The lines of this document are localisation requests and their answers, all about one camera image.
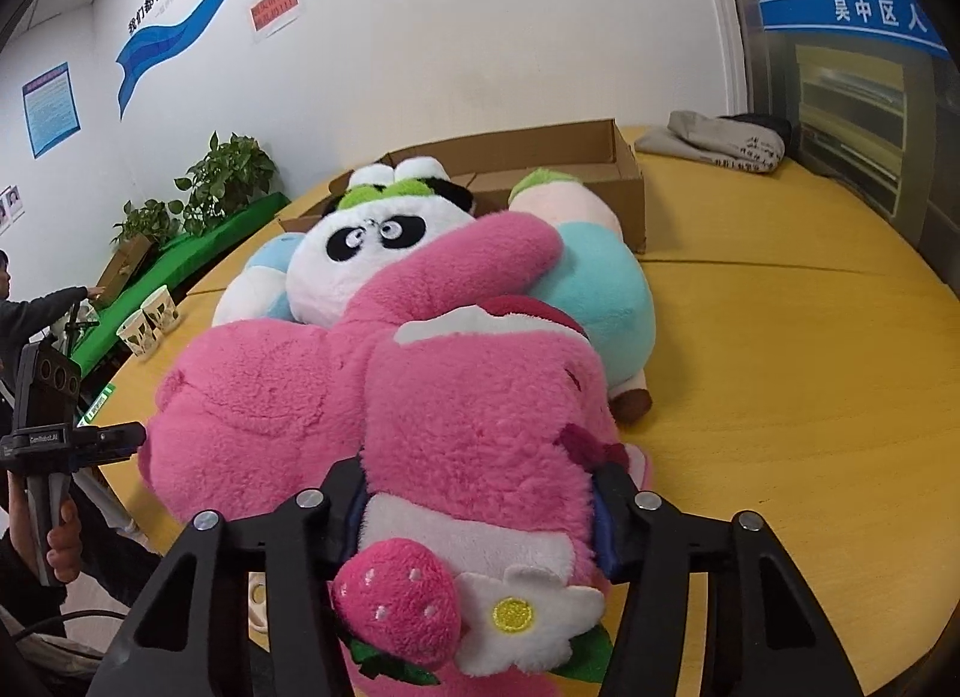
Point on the large potted plant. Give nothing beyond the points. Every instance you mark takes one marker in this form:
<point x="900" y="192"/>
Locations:
<point x="229" y="172"/>

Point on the small photo wall poster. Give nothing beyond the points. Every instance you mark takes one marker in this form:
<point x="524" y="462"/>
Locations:
<point x="10" y="205"/>

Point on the pink plush toy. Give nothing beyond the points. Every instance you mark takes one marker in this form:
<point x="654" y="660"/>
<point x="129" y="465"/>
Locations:
<point x="450" y="404"/>

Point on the patterned paper cup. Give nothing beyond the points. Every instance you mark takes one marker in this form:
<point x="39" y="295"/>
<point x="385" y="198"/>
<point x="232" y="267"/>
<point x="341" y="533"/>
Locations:
<point x="137" y="335"/>
<point x="160" y="310"/>

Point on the person's left forearm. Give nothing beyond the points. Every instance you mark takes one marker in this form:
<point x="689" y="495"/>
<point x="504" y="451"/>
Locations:
<point x="19" y="592"/>

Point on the green covered bench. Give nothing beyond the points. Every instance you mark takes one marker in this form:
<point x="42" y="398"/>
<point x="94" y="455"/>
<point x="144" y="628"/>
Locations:
<point x="225" y="232"/>

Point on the red wall notice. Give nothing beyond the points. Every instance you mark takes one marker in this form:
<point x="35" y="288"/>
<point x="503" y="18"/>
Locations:
<point x="277" y="6"/>

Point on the panda plush toy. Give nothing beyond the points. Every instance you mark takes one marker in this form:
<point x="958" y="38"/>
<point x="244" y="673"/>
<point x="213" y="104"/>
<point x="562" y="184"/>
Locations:
<point x="360" y="254"/>

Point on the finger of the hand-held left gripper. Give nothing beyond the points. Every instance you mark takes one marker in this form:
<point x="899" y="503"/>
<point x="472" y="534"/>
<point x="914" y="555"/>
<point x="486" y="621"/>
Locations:
<point x="112" y="436"/>

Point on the small potted plant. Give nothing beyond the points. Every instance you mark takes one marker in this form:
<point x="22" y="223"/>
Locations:
<point x="146" y="220"/>

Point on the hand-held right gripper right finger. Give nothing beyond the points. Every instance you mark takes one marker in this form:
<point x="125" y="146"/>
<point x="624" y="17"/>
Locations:
<point x="604" y="543"/>

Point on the blue wall poster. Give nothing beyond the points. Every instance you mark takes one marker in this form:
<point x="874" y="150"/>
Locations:
<point x="51" y="108"/>

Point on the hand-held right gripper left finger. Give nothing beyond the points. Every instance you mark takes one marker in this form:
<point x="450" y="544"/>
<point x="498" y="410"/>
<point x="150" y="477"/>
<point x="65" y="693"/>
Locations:
<point x="355" y="517"/>

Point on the folded grey cloth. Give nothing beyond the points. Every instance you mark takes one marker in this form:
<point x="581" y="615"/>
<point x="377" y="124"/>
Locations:
<point x="697" y="138"/>

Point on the person's left hand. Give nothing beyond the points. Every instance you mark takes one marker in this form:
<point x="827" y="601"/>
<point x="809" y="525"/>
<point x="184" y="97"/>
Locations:
<point x="64" y="539"/>

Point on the large cardboard box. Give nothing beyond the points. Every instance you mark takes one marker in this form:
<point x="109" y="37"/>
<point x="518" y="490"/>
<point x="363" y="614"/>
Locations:
<point x="600" y="179"/>

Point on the small cardboard box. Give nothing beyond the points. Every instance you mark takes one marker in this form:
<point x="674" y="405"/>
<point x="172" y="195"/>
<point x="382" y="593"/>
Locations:
<point x="118" y="269"/>

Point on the blue door sign band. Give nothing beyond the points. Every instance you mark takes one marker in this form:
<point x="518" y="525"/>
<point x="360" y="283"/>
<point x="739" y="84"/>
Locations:
<point x="847" y="14"/>

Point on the white plastic object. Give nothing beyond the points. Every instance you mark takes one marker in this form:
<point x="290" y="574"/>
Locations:
<point x="259" y="601"/>

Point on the blue wave wall decal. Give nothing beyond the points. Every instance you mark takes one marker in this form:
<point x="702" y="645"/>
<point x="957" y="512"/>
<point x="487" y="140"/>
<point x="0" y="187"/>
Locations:
<point x="187" y="29"/>

